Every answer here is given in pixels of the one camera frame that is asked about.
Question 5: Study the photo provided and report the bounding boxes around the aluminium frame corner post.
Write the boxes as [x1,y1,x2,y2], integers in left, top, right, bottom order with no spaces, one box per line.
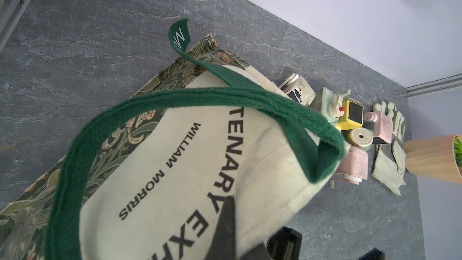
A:
[407,74,462,98]

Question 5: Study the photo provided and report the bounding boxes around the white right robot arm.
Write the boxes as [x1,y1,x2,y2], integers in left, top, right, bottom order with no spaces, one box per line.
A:
[241,226,303,260]

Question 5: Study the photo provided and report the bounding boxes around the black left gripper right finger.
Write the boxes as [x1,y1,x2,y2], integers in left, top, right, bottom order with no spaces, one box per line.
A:
[241,244,271,260]

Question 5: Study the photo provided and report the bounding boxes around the cream work gloves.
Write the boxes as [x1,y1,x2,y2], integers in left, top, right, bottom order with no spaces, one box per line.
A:
[372,101,406,196]

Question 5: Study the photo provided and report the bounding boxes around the cream tote bag green handles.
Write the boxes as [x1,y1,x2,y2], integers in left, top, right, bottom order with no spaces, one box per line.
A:
[1,19,346,260]

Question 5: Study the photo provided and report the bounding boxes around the yellow pencil sharpener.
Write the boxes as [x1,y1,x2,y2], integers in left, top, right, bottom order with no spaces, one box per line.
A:
[336,97,364,131]

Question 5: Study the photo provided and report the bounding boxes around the beige pencil sharpener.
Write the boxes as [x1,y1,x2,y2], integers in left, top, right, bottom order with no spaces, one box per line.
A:
[279,73,316,106]

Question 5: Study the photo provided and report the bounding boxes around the olive green pencil sharpener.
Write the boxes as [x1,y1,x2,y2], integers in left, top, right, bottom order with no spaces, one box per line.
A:
[342,128,374,151]

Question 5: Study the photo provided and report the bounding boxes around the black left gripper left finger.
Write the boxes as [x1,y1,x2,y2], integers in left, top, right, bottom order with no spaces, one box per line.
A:
[205,196,236,260]

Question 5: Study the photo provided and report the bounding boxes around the potted green plant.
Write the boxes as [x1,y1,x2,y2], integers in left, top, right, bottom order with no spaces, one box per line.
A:
[403,134,462,185]

